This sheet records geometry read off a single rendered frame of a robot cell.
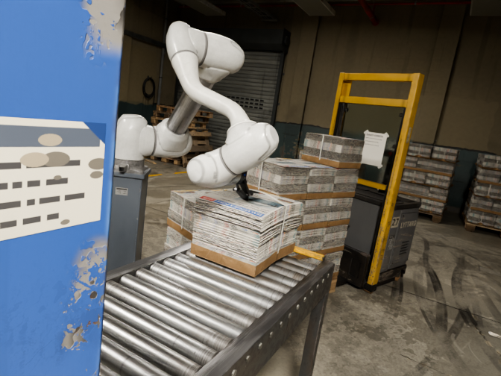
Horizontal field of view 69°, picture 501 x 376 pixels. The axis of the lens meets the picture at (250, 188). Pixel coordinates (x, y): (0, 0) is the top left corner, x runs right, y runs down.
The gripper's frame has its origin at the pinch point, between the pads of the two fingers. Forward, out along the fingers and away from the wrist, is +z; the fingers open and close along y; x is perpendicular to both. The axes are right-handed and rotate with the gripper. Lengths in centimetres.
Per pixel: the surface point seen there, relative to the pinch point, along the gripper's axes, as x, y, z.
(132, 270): -18, 37, -42
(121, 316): -1, 40, -60
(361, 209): 3, 26, 213
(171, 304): 4, 39, -47
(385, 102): 7, -67, 188
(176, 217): -72, 41, 44
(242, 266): 9.5, 31.9, -16.6
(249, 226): 10.2, 16.6, -19.1
